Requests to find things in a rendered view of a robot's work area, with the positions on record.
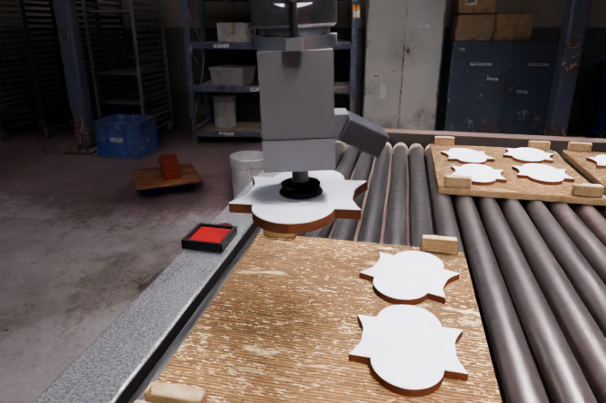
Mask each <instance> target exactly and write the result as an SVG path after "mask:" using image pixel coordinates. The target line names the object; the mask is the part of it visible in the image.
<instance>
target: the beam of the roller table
mask: <svg viewBox="0 0 606 403"><path fill-rule="evenodd" d="M221 223H229V224H231V225H233V226H237V235H236V236H235V238H234V239H233V240H232V241H231V242H230V243H229V245H228V246H227V247H226V248H225V250H224V251H223V252H207V251H199V250H190V249H185V250H184V251H183V252H182V253H181V254H180V255H179V256H178V257H177V258H176V259H175V260H174V261H173V262H172V263H171V264H170V265H169V266H168V267H167V268H166V269H165V270H164V271H163V272H162V273H161V274H160V275H159V276H158V277H157V278H156V279H155V280H154V281H153V282H152V283H151V284H150V285H149V286H148V287H147V288H146V289H145V290H144V291H143V292H142V293H141V294H140V295H139V296H138V297H137V298H136V299H135V300H134V301H133V302H132V303H131V304H130V305H129V306H128V307H127V308H126V310H125V311H124V312H123V313H122V314H121V315H120V316H119V317H118V318H116V320H115V321H114V322H113V323H112V324H111V325H110V326H109V327H107V329H106V330H105V331H104V332H103V333H102V334H101V335H100V336H98V338H97V339H96V340H95V341H94V342H93V343H92V344H91V345H89V347H88V348H87V349H86V350H85V351H84V352H83V353H82V354H80V355H79V357H78V358H77V359H76V360H75V361H74V362H73V363H71V364H70V366H69V367H68V368H67V369H66V370H65V371H64V372H62V373H61V375H60V376H59V377H58V378H57V379H56V380H55V381H54V382H53V383H52V384H51V385H50V386H49V387H48V388H47V389H46V390H45V391H44V392H43V393H42V394H41V395H40V396H39V397H38V398H37V399H36V400H35V401H34V402H33V403H128V401H129V400H130V399H131V397H132V396H133V394H134V393H135V392H136V390H138V389H139V387H140V386H141V384H142V383H143V381H144V380H145V379H146V377H147V376H148V375H149V373H150V372H151V371H152V369H153V367H154V366H155V365H156V363H157V362H158V361H159V359H160V358H161V356H162V355H163V354H164V353H165V352H166V351H167V349H168V348H169V346H170V345H171V343H172V342H173V341H174V339H175V338H176V337H177V335H178V334H179V332H180V331H181V329H182V328H183V327H184V325H185V324H186V323H187V321H188V320H189V319H190V318H191V317H192V315H193V314H194V312H195V311H196V310H197V308H198V307H199V305H200V304H201V303H202V301H203V300H204V299H205V297H206V296H207V294H208V293H209V291H210V290H211V289H212V287H214V285H215V284H216V283H217V281H218V280H219V279H220V277H221V276H222V274H223V273H224V272H225V270H226V269H227V267H228V266H229V265H230V263H231V262H232V261H233V259H234V257H235V256H236V255H237V253H238V252H239V251H240V250H241V249H242V248H243V246H244V245H245V243H246V242H247V240H248V239H249V238H250V236H251V235H252V234H253V232H254V231H255V229H256V228H257V227H258V225H256V224H255V223H254V221H253V214H246V213H231V212H229V205H228V206H227V207H226V208H225V209H224V210H223V211H222V212H221V213H220V214H219V215H218V216H217V217H216V218H215V219H214V220H213V221H212V222H211V223H210V224H221Z"/></svg>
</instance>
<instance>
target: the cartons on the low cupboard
mask: <svg viewBox="0 0 606 403"><path fill-rule="evenodd" d="M534 17H535V15H534V14H496V0H454V15H453V21H452V26H451V30H450V40H452V41H529V40H530V38H531V34H532V30H533V23H534Z"/></svg>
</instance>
